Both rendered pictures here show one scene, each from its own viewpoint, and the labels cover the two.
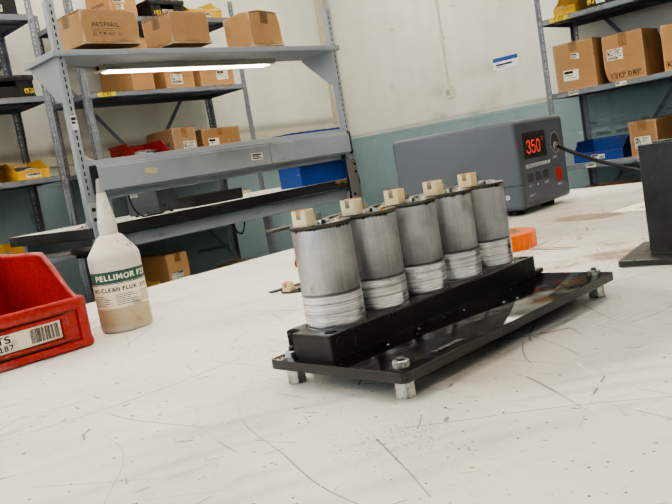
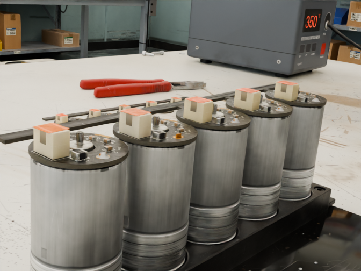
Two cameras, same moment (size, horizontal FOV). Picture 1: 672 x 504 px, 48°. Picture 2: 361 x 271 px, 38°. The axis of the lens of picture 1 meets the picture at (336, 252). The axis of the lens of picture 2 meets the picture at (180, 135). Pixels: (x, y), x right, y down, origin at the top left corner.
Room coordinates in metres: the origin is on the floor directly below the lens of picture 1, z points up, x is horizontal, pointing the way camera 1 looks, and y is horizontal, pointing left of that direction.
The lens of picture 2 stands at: (0.18, -0.01, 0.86)
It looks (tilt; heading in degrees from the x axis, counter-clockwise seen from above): 17 degrees down; 354
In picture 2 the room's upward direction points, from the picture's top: 5 degrees clockwise
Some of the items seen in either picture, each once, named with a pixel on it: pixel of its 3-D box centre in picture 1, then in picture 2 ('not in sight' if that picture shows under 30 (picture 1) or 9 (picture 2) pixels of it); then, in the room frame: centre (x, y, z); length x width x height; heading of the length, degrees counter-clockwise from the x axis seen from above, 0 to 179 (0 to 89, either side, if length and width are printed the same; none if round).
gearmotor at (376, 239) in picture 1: (375, 267); (150, 205); (0.33, -0.02, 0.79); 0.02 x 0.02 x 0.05
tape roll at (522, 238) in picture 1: (496, 241); not in sight; (0.57, -0.12, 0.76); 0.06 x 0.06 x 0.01
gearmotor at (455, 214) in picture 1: (452, 242); (251, 166); (0.37, -0.06, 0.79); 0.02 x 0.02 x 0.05
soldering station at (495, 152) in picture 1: (481, 170); (261, 29); (0.85, -0.18, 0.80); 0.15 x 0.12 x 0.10; 49
